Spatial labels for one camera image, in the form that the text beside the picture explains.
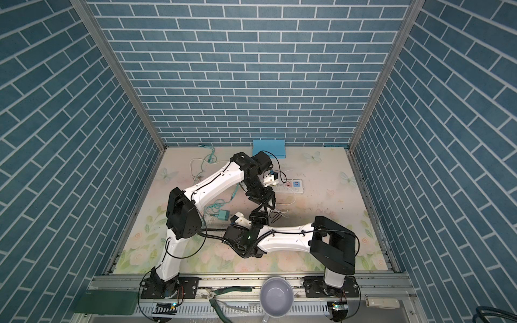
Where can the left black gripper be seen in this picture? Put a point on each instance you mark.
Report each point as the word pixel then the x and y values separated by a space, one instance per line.
pixel 264 198

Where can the white charger with black cable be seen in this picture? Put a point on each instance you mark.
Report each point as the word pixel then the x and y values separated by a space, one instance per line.
pixel 274 178

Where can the teal plug adapter with prongs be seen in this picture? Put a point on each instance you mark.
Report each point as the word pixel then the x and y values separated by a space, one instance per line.
pixel 223 215

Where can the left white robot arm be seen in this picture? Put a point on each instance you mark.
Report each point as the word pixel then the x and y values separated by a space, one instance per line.
pixel 185 210

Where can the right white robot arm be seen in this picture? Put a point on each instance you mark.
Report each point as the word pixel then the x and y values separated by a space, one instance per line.
pixel 333 245

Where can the white multicolour power strip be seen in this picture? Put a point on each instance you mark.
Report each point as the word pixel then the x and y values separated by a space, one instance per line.
pixel 291 187

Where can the light blue box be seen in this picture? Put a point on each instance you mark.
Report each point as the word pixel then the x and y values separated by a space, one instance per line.
pixel 274 147

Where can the grey bowl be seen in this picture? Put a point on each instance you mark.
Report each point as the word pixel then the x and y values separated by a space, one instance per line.
pixel 276 298

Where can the beige small device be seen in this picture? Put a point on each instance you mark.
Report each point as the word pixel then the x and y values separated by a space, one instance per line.
pixel 385 303

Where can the dark green board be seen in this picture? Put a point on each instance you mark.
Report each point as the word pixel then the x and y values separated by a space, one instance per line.
pixel 105 302

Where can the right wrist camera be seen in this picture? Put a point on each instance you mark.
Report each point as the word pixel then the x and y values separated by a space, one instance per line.
pixel 239 219

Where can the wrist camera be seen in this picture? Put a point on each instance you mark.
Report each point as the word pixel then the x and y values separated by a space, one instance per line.
pixel 239 219
pixel 263 162

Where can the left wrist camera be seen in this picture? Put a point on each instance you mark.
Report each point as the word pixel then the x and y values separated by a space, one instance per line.
pixel 263 162

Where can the white slotted cable duct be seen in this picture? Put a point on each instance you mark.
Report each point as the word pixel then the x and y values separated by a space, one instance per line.
pixel 235 309

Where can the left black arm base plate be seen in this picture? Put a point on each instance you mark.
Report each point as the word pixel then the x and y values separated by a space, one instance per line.
pixel 178 288

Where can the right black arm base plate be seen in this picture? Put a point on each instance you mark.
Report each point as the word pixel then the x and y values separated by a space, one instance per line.
pixel 315 287

